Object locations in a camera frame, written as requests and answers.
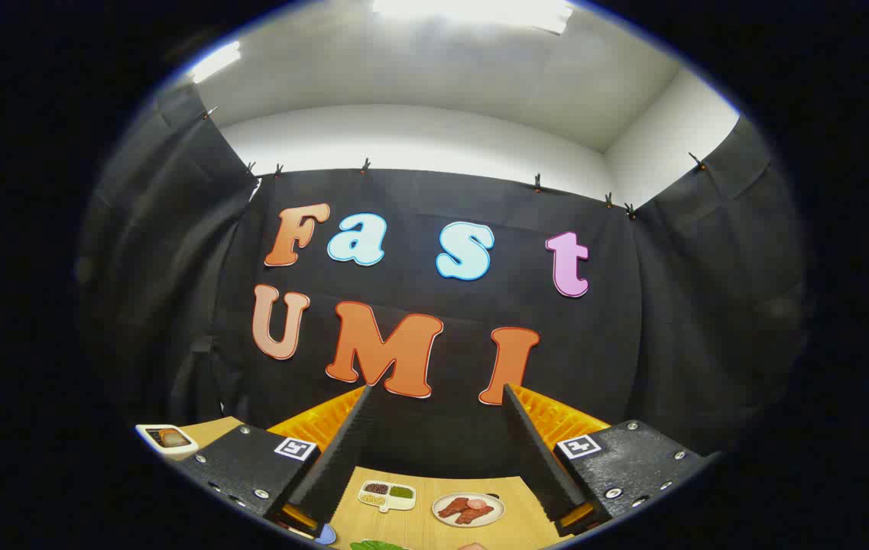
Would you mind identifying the white toaster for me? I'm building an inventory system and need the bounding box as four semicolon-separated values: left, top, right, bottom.
136;424;199;459

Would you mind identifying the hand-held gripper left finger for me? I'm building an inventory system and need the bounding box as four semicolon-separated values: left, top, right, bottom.
174;384;374;535

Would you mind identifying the white oval meat plate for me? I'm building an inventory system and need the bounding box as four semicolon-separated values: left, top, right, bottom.
432;492;506;529

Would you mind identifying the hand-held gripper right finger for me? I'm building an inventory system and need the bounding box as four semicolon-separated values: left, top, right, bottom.
501;383;714;538

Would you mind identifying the ceiling light panel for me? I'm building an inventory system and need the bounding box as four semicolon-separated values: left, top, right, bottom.
373;0;572;35

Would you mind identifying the white divided tray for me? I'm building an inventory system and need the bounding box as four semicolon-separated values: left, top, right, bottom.
358;480;417;513

